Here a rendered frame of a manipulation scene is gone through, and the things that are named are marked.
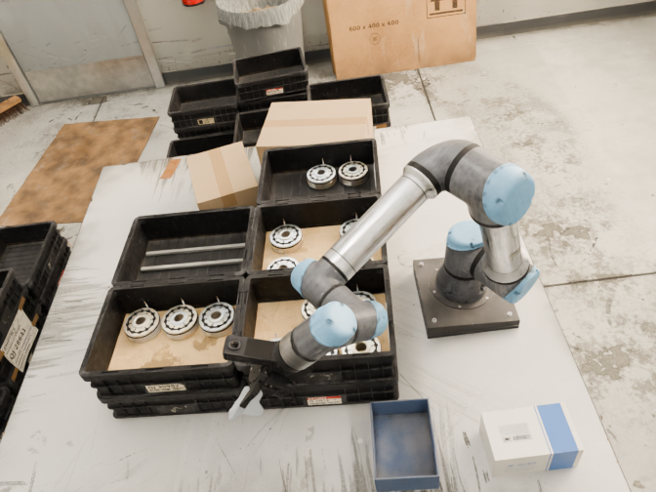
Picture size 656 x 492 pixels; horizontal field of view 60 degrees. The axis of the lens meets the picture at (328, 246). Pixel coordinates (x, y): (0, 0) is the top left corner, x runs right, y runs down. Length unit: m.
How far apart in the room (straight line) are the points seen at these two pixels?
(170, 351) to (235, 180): 0.71
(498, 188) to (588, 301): 1.67
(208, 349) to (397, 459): 0.57
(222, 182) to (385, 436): 1.06
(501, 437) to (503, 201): 0.58
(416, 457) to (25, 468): 1.03
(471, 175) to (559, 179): 2.20
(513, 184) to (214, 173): 1.26
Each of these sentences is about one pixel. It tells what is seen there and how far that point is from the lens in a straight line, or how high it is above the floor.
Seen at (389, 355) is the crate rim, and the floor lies 0.93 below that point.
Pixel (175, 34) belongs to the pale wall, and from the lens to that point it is 4.59.
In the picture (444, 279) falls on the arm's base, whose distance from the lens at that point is 1.69.
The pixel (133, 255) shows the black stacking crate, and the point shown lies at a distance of 1.88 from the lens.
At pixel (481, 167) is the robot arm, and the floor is 1.36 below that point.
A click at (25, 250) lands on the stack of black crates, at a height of 0.38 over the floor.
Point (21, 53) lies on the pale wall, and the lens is 4.96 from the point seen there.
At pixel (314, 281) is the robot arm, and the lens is 1.16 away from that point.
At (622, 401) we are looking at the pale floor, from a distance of 2.51.
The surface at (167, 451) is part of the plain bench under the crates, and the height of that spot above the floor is 0.70.
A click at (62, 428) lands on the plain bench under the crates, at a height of 0.70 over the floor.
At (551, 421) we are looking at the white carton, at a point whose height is 0.79.
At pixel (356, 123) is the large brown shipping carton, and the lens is 2.17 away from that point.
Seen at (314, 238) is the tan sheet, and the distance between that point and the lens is 1.81.
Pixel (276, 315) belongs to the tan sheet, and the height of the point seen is 0.83.
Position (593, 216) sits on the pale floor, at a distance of 3.17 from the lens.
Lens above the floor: 2.08
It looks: 45 degrees down
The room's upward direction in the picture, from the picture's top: 10 degrees counter-clockwise
